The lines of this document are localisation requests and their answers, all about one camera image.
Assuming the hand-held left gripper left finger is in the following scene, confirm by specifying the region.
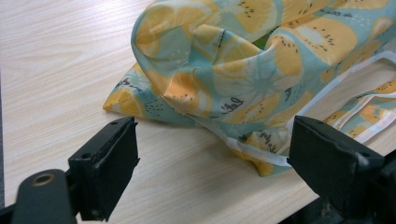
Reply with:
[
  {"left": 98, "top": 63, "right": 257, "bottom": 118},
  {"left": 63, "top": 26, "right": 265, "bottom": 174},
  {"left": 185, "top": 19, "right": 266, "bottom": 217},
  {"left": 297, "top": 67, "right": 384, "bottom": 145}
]
[{"left": 67, "top": 116, "right": 140, "bottom": 223}]

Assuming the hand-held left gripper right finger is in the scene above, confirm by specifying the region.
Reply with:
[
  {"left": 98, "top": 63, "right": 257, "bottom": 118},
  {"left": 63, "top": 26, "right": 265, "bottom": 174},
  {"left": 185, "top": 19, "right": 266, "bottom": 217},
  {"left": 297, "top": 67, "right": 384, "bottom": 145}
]
[{"left": 287, "top": 115, "right": 386, "bottom": 218}]

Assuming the fruit print cloth bag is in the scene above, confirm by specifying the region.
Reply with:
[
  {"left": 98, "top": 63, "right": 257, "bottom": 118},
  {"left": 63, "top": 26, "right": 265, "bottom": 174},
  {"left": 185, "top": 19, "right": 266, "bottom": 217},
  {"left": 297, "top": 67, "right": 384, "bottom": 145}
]
[{"left": 102, "top": 0, "right": 396, "bottom": 178}]

